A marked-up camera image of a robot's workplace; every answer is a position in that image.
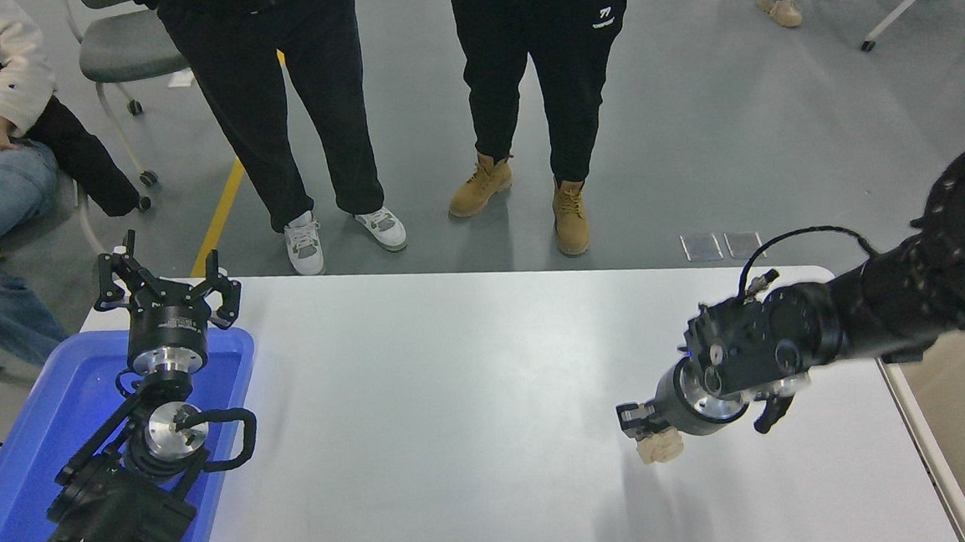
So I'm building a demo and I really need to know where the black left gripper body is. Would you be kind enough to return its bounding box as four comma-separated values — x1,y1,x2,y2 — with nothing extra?
122,288,212,358

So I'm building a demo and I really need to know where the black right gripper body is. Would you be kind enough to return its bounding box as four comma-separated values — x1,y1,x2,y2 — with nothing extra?
651,355,748,440

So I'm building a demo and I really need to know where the tan paper ball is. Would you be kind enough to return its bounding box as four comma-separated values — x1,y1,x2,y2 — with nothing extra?
636,427,687,466

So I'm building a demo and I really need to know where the seated person's chair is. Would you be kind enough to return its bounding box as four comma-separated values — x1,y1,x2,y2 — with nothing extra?
0,161,156,261

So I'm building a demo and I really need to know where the black jacket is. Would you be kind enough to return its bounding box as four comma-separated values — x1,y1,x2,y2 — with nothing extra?
22,89,145,222

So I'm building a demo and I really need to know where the clear floor plate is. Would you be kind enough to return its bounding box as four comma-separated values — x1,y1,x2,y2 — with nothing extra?
680,231,724,262
723,228,766,259

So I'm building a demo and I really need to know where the blue plastic tray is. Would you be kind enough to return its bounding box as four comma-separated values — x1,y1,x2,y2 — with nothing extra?
0,321,267,542

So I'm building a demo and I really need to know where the standing person with white sneakers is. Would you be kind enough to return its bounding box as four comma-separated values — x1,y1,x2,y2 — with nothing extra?
129,0,411,286

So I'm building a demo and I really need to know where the grey wheeled chair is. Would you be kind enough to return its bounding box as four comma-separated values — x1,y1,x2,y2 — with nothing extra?
64,0,198,192

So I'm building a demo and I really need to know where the standing person with tan boots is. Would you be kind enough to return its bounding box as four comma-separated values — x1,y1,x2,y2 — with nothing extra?
436,0,646,264

